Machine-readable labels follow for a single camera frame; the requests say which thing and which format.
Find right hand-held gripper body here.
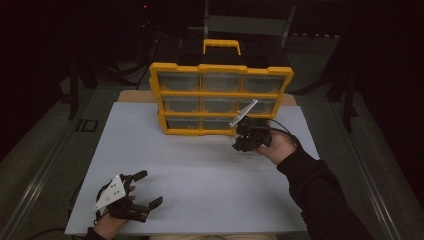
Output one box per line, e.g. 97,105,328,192
229,98,273,154

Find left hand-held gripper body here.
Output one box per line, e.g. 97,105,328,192
93,174,151,224

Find yellow black drawer organizer cabinet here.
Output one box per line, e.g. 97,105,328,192
148,38,295,137

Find person's right hand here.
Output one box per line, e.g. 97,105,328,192
256,130,298,166

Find person's left hand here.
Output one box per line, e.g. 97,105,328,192
92,185,137,240

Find group of clear cabinet drawers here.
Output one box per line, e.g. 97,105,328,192
157,71,288,131

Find black stand legs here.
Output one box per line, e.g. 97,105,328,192
67,59,101,121
325,64,360,134

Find grey metal stand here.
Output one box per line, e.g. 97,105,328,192
202,0,298,48

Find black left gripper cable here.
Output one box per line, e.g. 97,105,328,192
29,188,104,240

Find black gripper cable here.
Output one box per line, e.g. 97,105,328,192
265,117,302,148
29,188,104,240

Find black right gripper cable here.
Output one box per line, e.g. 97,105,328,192
265,117,302,148

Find metal floor rail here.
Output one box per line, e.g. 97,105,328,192
0,119,83,240
329,96,406,240

